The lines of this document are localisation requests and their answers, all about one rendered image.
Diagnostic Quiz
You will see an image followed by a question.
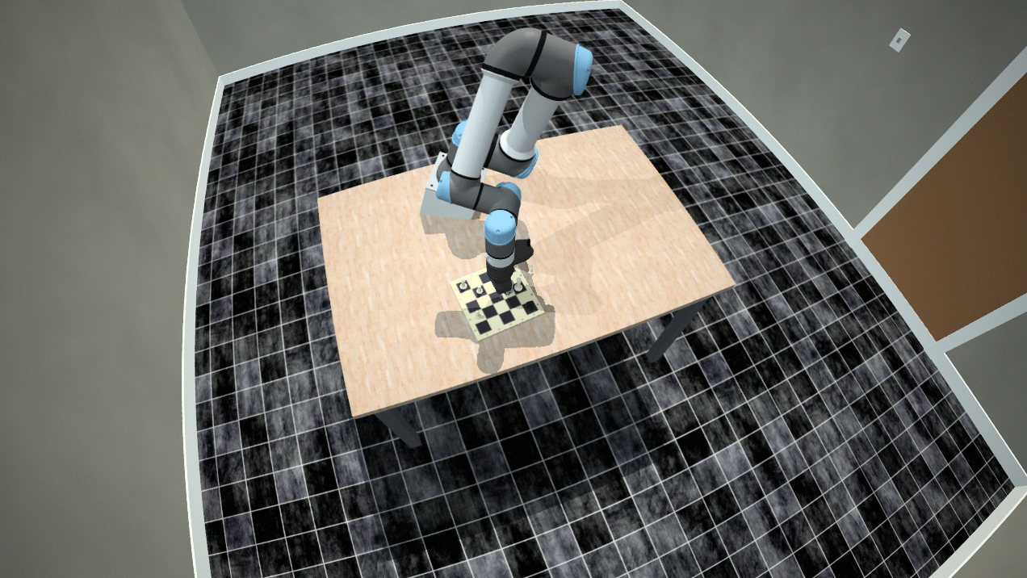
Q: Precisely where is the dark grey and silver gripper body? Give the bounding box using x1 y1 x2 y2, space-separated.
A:
484 238 534 294

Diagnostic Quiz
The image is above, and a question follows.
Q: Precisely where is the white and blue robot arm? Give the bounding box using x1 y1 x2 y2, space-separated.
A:
436 27 593 260

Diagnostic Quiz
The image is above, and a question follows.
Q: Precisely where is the chessboard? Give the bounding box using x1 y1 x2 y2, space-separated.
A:
450 265 545 341

